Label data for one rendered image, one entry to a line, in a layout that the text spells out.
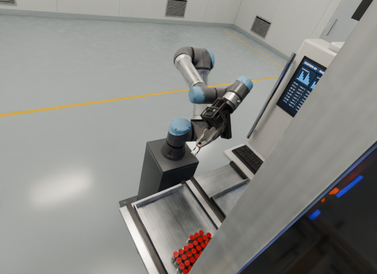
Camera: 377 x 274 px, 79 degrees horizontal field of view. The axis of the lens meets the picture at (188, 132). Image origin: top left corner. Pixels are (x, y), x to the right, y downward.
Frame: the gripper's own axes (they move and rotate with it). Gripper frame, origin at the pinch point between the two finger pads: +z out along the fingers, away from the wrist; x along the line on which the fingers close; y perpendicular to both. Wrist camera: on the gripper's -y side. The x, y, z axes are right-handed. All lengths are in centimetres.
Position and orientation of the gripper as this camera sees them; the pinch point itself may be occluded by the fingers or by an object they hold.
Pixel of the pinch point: (201, 145)
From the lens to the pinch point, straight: 88.9
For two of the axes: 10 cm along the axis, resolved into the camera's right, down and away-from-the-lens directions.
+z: -6.0, 7.2, -3.4
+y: -4.9, -6.7, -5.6
